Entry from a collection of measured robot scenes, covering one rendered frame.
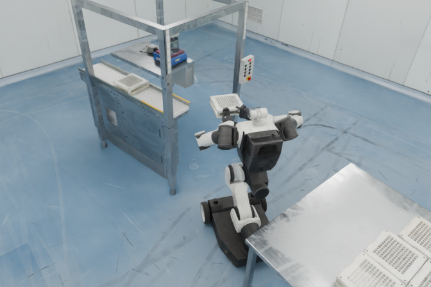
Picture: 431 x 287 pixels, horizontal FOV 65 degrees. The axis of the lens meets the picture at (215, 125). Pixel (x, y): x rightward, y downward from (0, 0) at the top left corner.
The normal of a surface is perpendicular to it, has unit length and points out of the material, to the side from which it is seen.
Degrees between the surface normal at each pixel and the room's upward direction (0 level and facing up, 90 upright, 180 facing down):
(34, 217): 0
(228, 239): 0
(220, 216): 0
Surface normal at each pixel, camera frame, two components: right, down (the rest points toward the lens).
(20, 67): 0.71, 0.43
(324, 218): 0.04, -0.81
